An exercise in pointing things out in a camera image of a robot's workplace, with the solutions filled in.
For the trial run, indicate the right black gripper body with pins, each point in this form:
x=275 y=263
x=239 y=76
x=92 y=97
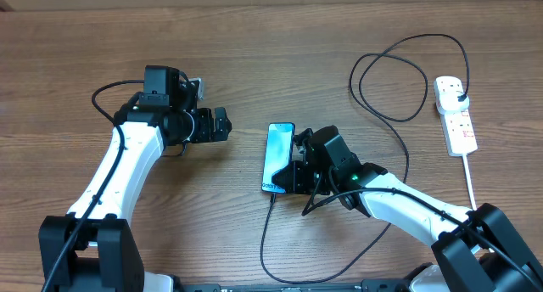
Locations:
x=324 y=174

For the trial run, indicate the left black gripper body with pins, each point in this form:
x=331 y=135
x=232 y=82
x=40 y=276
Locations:
x=203 y=130

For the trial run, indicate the Samsung Galaxy smartphone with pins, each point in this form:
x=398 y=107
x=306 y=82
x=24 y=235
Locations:
x=278 y=153

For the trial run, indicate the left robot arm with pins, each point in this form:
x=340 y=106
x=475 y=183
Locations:
x=91 y=247

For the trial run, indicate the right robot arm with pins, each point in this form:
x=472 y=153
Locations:
x=475 y=250

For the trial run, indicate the white charger plug adapter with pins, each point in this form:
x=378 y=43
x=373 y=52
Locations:
x=449 y=103

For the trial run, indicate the white power strip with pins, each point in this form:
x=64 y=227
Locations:
x=457 y=127

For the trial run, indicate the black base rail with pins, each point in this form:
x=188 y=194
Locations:
x=292 y=287

